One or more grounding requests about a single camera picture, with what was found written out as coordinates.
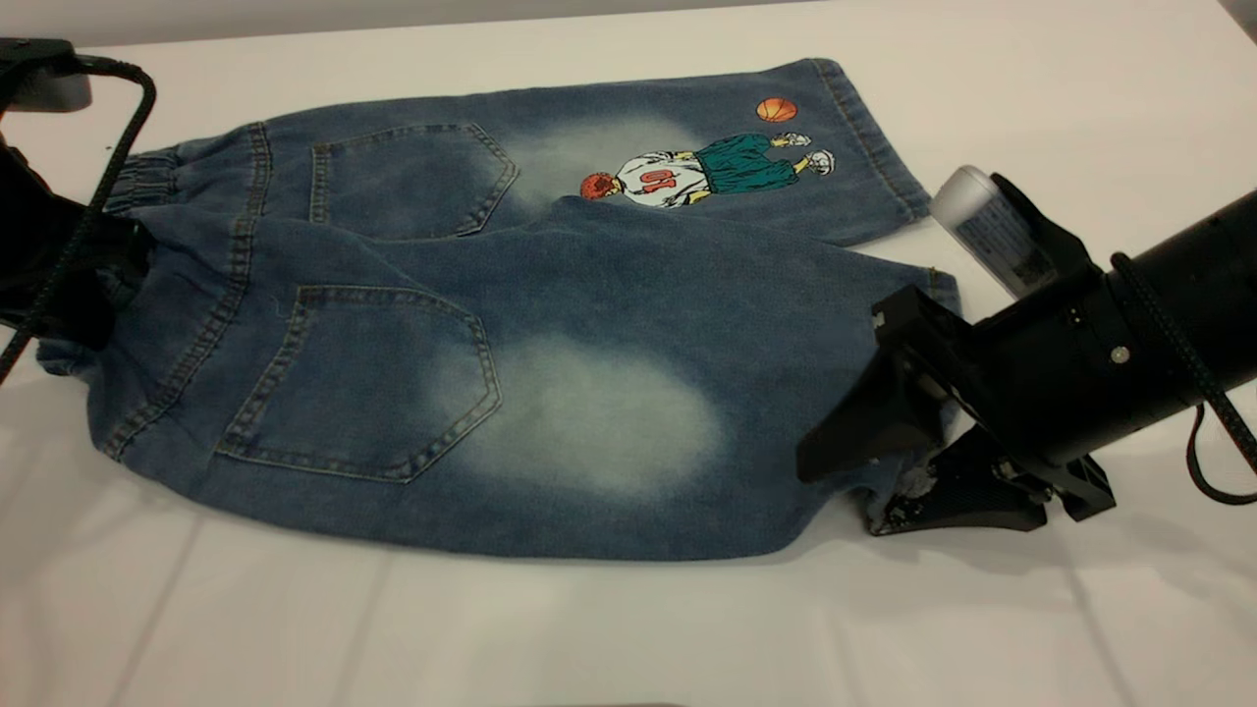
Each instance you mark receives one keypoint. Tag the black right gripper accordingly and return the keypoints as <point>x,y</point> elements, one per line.
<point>1041,373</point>

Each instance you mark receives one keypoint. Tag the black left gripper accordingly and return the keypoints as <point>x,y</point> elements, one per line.
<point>49,265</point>

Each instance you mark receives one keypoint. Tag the blue denim shorts basketball print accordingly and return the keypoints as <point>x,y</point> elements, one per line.
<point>589,295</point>

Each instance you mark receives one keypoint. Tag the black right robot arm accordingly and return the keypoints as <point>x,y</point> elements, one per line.
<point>1208,265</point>

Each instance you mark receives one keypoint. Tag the left wrist camera grey cylinder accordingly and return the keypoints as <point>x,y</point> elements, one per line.
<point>49,88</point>

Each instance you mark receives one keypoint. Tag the wrist camera grey cylinder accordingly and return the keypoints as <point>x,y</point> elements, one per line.
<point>49,88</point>
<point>987,231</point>

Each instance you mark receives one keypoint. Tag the right wrist camera grey cylinder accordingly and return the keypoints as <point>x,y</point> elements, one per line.
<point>987,231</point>

